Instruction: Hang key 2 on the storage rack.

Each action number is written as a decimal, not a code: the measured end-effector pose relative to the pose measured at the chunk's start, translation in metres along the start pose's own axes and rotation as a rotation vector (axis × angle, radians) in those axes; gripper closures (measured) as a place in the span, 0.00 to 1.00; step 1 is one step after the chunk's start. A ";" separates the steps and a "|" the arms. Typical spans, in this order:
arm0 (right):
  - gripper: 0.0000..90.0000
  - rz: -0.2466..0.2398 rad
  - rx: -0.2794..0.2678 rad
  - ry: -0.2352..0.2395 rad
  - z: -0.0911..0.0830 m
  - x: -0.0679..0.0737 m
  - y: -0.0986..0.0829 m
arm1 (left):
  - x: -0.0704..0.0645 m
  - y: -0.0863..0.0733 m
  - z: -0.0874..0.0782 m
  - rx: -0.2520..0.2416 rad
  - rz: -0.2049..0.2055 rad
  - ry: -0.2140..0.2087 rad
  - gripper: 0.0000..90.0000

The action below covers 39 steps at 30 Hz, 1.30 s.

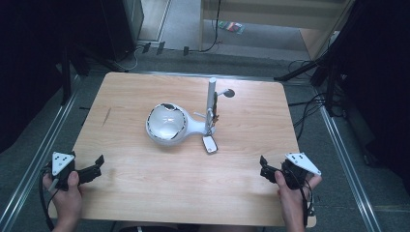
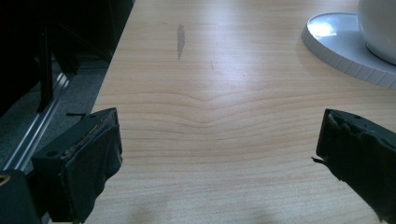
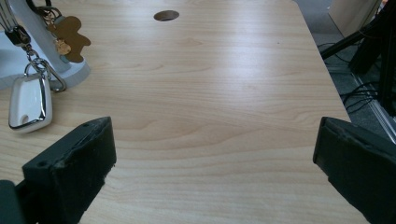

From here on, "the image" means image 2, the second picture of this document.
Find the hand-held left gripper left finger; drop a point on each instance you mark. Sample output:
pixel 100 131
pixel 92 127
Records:
pixel 81 161

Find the metal floor rail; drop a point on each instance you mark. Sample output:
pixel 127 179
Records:
pixel 40 127

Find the black metal stand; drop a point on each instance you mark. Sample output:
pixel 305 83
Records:
pixel 46 71

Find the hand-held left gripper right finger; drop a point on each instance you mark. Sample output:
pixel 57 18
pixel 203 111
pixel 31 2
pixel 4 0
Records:
pixel 361 155

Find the black tape strip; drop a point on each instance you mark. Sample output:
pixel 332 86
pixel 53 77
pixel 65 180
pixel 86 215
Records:
pixel 75 114

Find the white cup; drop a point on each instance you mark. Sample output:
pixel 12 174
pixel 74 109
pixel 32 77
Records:
pixel 379 28

